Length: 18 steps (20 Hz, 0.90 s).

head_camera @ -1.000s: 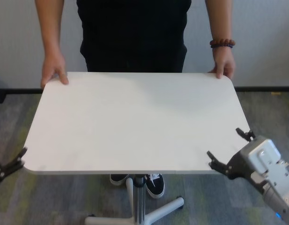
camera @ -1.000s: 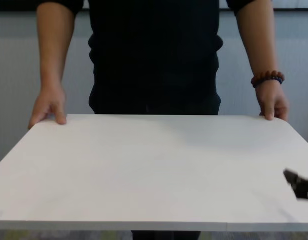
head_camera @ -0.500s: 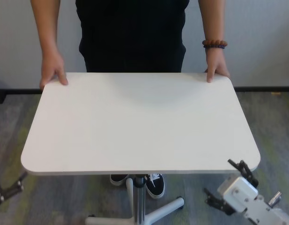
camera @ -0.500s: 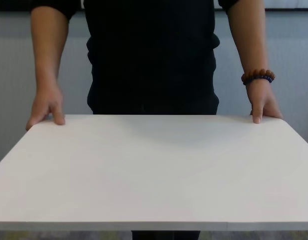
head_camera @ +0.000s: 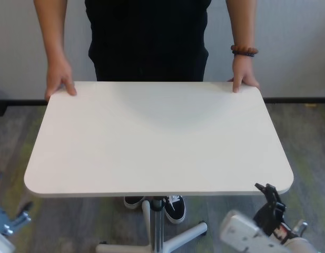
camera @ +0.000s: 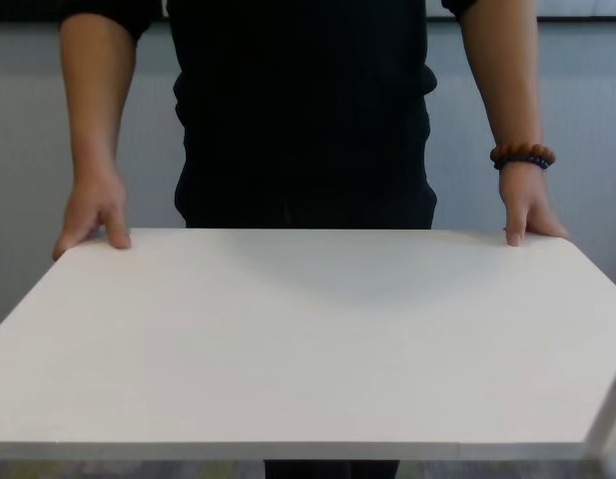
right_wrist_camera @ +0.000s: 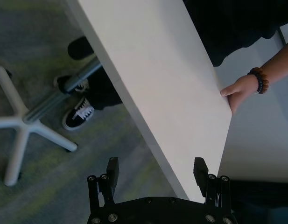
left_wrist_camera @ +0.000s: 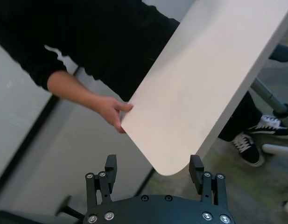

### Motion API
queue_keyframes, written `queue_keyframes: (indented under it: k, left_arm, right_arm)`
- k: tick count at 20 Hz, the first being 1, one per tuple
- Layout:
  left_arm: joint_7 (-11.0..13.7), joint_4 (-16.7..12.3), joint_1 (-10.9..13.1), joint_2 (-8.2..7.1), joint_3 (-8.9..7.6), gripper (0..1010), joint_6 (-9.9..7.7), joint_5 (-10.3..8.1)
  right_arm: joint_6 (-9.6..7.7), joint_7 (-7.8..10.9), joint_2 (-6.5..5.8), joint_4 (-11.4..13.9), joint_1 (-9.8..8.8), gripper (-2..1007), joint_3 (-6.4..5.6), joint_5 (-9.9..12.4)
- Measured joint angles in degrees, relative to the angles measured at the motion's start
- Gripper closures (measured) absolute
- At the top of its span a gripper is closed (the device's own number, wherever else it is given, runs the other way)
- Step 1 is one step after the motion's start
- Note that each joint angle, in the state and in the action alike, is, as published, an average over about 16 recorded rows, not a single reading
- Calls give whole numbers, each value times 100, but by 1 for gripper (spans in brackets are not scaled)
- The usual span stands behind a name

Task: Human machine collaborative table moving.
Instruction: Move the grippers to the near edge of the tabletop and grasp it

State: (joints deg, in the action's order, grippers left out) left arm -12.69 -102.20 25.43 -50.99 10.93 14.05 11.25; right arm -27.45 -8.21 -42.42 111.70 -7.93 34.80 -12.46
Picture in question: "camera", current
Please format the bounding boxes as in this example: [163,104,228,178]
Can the person's left hand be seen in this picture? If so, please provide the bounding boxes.
[497,167,571,246]

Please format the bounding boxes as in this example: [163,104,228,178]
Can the person's right hand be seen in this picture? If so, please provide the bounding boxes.
[51,169,133,263]

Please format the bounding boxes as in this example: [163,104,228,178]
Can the white rectangular table board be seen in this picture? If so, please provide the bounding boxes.
[0,228,616,463]

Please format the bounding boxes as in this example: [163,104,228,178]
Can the person's left forearm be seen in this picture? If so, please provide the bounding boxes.
[459,13,546,151]

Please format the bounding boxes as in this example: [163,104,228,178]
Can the person's right forearm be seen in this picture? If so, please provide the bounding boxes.
[59,8,139,176]

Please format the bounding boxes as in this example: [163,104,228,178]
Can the person's black-clothed body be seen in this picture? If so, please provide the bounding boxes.
[60,0,538,479]

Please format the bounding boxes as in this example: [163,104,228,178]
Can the dark blue bead bracelet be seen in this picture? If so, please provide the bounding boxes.
[492,157,549,172]

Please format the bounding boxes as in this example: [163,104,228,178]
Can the brown wooden bead bracelet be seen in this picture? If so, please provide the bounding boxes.
[489,143,557,167]

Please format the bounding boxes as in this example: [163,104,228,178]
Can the black wall trim strip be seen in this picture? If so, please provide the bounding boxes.
[0,0,616,22]

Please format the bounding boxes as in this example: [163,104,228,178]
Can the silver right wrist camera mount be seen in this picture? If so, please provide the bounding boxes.
[584,361,616,479]

